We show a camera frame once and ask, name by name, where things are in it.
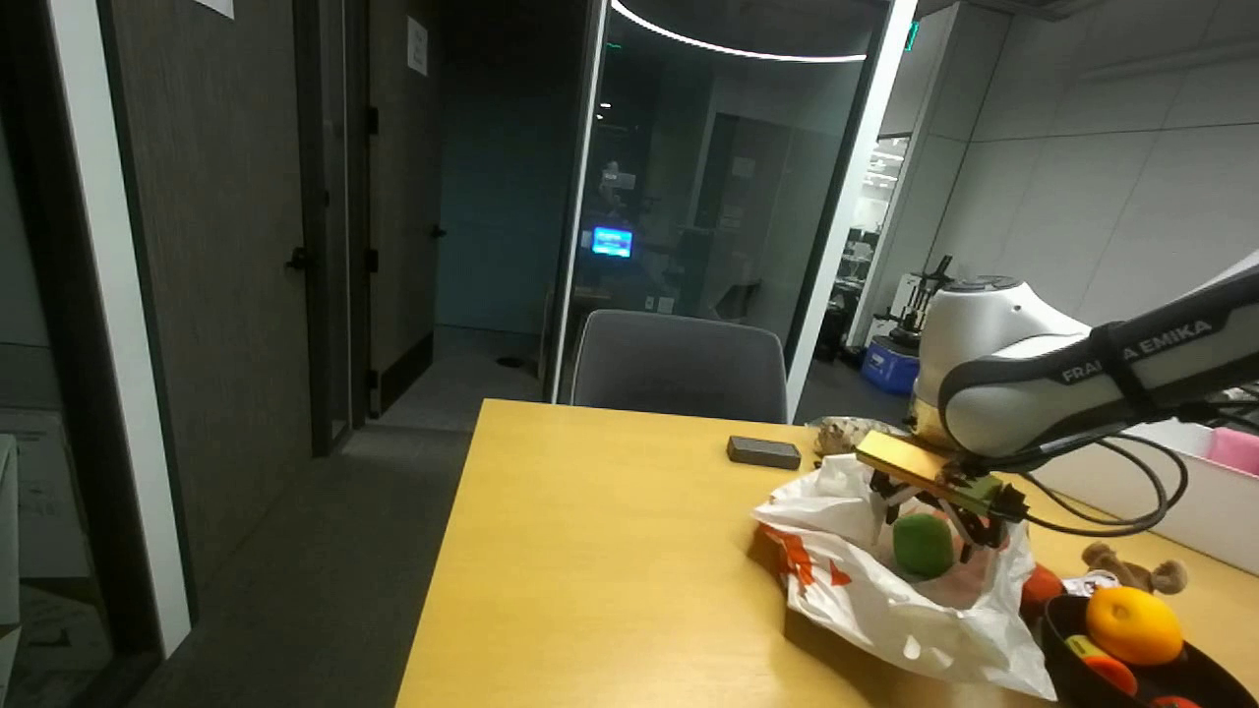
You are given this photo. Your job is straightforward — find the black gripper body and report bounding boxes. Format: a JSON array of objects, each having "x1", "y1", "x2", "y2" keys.
[{"x1": 917, "y1": 468, "x2": 1036, "y2": 552}]

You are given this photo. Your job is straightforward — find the green plastic fruit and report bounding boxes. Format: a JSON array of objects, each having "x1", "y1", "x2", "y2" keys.
[{"x1": 891, "y1": 509, "x2": 960, "y2": 584}]

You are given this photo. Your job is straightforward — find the orange plastic fruit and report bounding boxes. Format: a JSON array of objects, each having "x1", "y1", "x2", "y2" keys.
[{"x1": 1082, "y1": 584, "x2": 1190, "y2": 668}]

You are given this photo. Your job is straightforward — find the black bowl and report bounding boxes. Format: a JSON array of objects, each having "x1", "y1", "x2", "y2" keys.
[{"x1": 1036, "y1": 585, "x2": 1259, "y2": 708}]

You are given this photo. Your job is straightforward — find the white orange plastic bag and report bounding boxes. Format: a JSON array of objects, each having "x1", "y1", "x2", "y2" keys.
[{"x1": 744, "y1": 449, "x2": 1061, "y2": 706}]

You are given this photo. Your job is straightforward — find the blue bin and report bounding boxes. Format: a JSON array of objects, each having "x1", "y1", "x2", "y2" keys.
[{"x1": 859, "y1": 333, "x2": 930, "y2": 401}]

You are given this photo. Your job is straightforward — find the small black phone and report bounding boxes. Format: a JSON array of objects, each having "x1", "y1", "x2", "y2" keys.
[{"x1": 726, "y1": 432, "x2": 807, "y2": 471}]

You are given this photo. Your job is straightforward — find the brown plush toy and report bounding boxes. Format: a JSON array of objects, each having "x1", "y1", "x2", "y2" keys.
[{"x1": 1078, "y1": 539, "x2": 1194, "y2": 603}]

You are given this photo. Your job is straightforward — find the grey office chair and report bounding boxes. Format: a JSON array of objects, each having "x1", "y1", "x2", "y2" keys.
[{"x1": 563, "y1": 308, "x2": 791, "y2": 425}]

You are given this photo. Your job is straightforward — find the pink small box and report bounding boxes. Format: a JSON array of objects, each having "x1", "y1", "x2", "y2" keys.
[{"x1": 1204, "y1": 425, "x2": 1259, "y2": 481}]

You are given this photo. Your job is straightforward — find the white pillar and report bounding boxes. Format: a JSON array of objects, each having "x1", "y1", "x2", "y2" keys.
[{"x1": 782, "y1": 0, "x2": 920, "y2": 425}]

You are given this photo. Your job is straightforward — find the blue lit screen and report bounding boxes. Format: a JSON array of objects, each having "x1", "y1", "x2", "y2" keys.
[{"x1": 587, "y1": 224, "x2": 638, "y2": 259}]

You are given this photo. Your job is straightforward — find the curved ceiling light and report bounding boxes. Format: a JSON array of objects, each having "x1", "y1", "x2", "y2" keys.
[{"x1": 606, "y1": 0, "x2": 873, "y2": 70}]

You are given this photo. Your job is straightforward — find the dark door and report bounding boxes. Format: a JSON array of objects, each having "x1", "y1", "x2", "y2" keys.
[{"x1": 297, "y1": 0, "x2": 364, "y2": 462}]

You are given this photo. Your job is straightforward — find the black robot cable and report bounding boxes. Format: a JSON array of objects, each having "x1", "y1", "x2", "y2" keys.
[{"x1": 1016, "y1": 428, "x2": 1198, "y2": 543}]

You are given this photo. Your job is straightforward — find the white glass frame strip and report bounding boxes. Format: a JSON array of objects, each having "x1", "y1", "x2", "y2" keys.
[{"x1": 547, "y1": 0, "x2": 613, "y2": 404}]

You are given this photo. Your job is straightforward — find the paper wall sign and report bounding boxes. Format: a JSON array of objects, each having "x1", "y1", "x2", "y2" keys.
[{"x1": 402, "y1": 13, "x2": 432, "y2": 80}]

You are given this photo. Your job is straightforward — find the white leaning frame post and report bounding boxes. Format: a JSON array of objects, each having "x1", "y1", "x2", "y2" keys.
[{"x1": 44, "y1": 0, "x2": 196, "y2": 661}]

